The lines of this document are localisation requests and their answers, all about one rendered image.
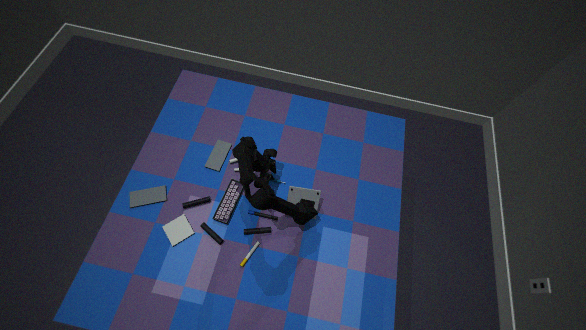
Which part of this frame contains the white flat square pad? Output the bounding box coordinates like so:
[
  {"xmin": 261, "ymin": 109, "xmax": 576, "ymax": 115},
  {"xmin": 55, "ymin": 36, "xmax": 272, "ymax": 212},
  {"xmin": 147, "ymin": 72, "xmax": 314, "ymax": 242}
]
[{"xmin": 162, "ymin": 214, "xmax": 195, "ymax": 246}]

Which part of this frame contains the keyboard with white letter keys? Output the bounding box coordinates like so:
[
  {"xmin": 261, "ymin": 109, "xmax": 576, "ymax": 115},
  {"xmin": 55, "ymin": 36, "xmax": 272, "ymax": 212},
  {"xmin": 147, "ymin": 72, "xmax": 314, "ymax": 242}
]
[{"xmin": 213, "ymin": 178, "xmax": 244, "ymax": 224}]

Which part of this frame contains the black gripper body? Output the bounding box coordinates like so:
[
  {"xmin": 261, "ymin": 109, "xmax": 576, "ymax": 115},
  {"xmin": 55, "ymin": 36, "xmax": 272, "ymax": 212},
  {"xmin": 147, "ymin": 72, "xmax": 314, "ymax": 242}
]
[{"xmin": 252, "ymin": 149, "xmax": 277, "ymax": 188}]

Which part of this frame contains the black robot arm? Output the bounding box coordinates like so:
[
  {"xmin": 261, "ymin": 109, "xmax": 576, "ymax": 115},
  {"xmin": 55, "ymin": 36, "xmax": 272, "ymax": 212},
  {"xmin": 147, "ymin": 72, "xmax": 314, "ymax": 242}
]
[{"xmin": 232, "ymin": 137, "xmax": 318, "ymax": 225}]

